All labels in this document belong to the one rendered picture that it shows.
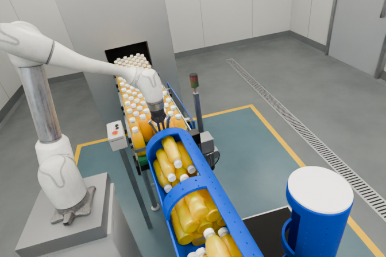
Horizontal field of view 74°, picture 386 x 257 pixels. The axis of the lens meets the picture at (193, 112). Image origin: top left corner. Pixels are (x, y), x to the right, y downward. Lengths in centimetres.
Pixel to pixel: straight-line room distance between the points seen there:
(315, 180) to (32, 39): 135
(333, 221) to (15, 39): 145
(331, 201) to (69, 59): 126
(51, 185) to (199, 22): 498
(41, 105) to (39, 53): 31
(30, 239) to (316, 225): 126
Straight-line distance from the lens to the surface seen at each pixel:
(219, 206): 103
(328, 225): 136
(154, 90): 126
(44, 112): 135
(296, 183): 137
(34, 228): 146
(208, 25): 587
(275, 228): 227
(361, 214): 271
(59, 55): 113
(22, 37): 111
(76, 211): 137
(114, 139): 171
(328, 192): 137
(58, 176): 126
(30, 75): 130
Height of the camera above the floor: 204
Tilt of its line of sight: 32 degrees down
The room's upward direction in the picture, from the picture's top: 9 degrees counter-clockwise
